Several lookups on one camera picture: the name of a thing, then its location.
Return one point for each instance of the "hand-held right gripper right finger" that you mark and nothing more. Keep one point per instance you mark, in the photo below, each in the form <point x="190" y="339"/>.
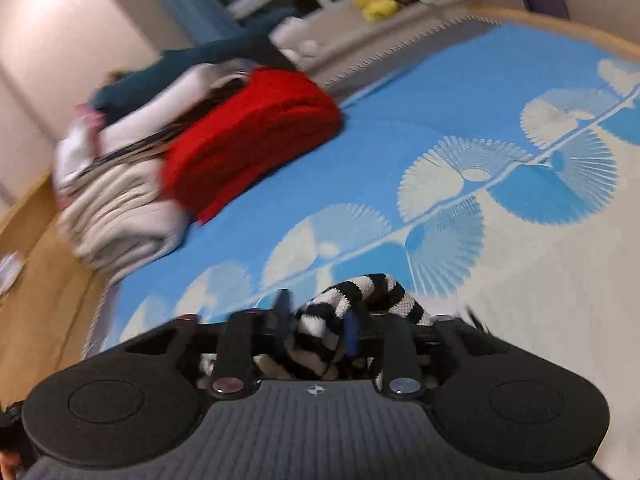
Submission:
<point x="352" y="334"/>

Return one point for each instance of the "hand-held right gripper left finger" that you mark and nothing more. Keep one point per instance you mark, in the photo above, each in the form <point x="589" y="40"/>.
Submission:
<point x="284" y="311"/>

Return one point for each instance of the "black white striped hoodie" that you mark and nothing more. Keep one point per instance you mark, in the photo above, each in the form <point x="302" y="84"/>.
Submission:
<point x="315" y="330"/>

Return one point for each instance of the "wooden bed edge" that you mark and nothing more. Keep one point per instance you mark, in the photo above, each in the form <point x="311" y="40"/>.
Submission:
<point x="575" y="27"/>

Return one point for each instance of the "red folded blanket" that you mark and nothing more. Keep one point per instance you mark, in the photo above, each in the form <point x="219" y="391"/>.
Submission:
<point x="250" y="140"/>

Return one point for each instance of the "white window sill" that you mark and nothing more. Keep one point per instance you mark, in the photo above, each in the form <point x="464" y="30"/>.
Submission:
<point x="350" y="40"/>

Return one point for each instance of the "cream folded quilt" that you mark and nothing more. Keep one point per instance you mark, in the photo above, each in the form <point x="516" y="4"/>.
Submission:
<point x="120" y="220"/>

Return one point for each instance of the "blue white patterned bed cover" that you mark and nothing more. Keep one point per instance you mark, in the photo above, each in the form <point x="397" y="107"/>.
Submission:
<point x="500" y="260"/>

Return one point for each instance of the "white folded sheet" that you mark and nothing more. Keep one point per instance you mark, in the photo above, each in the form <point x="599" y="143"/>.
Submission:
<point x="165" y="105"/>

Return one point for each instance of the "wooden headboard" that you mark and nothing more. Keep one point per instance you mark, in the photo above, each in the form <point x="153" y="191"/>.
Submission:
<point x="45" y="285"/>

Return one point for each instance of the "dark dotted folded blanket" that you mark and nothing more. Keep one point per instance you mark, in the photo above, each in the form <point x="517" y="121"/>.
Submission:
<point x="200" y="105"/>

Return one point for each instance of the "dark teal shark plush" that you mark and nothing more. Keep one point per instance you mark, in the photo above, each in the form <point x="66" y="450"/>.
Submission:
<point x="215" y="57"/>

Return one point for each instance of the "tissue pack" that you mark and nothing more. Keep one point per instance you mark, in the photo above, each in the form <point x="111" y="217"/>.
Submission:
<point x="10" y="271"/>

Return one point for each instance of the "white pink garment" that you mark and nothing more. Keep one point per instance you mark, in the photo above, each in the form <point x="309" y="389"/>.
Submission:
<point x="77" y="145"/>

